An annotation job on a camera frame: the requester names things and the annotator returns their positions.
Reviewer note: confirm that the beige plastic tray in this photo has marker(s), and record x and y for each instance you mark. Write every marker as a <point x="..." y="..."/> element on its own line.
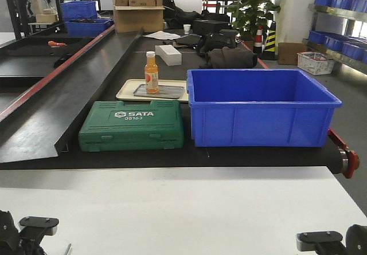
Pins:
<point x="134" y="90"/>

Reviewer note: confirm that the orange juice bottle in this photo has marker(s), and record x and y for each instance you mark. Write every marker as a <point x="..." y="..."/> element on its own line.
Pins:
<point x="151" y="73"/>

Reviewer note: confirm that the white foam block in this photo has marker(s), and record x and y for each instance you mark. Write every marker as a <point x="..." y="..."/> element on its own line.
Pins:
<point x="170" y="55"/>

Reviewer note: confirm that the large blue plastic bin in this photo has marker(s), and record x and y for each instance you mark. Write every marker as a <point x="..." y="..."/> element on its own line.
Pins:
<point x="258" y="107"/>

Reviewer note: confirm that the dark clothing bundle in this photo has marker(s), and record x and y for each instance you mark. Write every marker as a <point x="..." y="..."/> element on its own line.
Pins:
<point x="230" y="58"/>

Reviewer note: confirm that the green SATA tool case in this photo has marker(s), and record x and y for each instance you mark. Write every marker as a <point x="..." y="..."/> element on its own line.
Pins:
<point x="116" y="126"/>

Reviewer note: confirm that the striped traffic cone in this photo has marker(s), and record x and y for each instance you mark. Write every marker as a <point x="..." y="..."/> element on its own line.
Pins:
<point x="270" y="44"/>

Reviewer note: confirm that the cardboard box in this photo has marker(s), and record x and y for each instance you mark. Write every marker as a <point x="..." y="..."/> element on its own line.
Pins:
<point x="131" y="18"/>

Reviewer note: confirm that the green potted plant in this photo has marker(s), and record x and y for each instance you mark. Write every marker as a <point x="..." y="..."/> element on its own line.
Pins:
<point x="250" y="14"/>

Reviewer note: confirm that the blue bin far left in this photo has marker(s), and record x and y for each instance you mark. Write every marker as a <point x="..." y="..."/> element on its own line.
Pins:
<point x="87" y="27"/>

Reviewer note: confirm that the black metal ramp sheet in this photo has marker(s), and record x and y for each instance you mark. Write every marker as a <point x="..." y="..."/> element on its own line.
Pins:
<point x="40" y="123"/>

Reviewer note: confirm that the white wire basket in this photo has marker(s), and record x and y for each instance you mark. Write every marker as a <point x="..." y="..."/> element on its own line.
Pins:
<point x="315" y="63"/>

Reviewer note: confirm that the orange handled tool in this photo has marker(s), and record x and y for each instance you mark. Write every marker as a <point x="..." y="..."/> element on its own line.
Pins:
<point x="55" y="44"/>

